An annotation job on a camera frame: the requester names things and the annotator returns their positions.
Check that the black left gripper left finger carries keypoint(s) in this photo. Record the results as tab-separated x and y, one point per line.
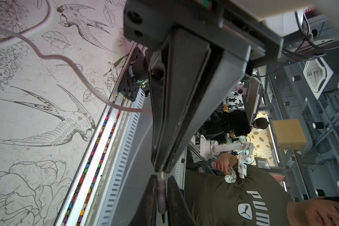
146	211

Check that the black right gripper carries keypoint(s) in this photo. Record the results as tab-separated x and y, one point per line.
188	80

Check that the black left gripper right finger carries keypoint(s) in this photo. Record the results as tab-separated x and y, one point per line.
178	212

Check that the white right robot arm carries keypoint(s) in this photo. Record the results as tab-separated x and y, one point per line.
285	8

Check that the operator hand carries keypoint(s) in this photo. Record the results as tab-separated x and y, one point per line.
224	162

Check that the person in black clothes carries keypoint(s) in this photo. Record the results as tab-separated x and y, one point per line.
234	124

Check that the person in green shirt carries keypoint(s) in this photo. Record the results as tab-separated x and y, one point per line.
258	200

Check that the cardboard box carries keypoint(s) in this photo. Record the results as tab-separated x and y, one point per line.
289	134

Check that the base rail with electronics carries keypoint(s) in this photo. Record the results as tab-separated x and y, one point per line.
113	173

